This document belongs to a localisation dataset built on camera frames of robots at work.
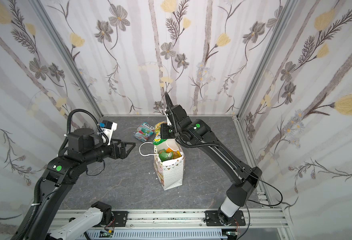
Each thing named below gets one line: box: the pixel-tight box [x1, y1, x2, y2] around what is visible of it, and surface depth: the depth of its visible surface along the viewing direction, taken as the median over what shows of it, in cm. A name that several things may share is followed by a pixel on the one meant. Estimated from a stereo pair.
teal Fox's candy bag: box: [133, 121, 155, 142], surface depth 109 cm
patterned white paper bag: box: [153, 138, 185, 191], surface depth 74 cm
